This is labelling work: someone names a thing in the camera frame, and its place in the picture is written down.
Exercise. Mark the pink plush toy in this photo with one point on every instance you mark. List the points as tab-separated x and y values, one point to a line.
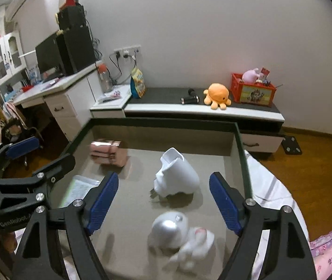
250	75

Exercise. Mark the orange octopus plush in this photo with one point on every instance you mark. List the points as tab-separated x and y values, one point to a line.
217	94

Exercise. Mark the white air conditioner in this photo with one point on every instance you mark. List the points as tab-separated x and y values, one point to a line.
22	1

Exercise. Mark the blue and yellow snack bag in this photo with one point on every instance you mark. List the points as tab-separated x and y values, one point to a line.
138	84

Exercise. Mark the papers in clear sleeve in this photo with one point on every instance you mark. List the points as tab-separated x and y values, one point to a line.
113	96

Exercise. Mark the white and black low cabinet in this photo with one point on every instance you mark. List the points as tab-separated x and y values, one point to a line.
168	109

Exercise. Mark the white wall power strip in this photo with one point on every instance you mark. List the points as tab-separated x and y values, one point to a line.
128	51

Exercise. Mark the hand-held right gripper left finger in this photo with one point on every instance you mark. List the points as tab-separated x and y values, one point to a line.
103	204

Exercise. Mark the silver round ball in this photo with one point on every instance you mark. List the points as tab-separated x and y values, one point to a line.
167	229

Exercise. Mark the pink storage box dark rim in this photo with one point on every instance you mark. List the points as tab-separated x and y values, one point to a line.
142	163

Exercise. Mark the white desk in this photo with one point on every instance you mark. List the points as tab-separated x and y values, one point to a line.
66	99

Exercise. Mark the black computer monitor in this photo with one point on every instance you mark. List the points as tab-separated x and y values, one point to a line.
47	57

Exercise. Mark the white toy figurine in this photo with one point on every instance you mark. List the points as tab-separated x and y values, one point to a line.
196	245

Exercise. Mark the white glass-door cabinet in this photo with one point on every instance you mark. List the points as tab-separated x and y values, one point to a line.
5	58

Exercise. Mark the clear bottle orange cap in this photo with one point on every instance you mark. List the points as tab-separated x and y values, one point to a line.
105	78

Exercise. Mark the white striped bed sheet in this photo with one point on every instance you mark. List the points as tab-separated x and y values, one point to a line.
274	192

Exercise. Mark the small black speaker box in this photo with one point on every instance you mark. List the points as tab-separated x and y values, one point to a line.
72	17

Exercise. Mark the red printed crate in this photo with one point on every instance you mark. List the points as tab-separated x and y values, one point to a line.
250	93

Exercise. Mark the white plug-in device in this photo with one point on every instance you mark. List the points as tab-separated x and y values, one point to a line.
174	175

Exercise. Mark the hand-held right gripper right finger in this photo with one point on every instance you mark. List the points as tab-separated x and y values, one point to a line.
224	207

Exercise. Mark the large black speaker box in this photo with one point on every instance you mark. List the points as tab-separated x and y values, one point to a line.
76	51

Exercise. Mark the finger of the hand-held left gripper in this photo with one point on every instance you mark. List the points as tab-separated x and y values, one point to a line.
22	147
57	166

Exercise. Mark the rose gold pink case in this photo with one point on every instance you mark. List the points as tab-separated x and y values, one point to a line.
107	153

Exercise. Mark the black massage gun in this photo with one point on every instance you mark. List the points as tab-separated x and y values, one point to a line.
189	99

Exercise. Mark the black floor scale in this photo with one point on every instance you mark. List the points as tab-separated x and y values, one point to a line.
292	145

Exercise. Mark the clear plastic packet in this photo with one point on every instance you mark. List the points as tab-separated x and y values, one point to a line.
78	186

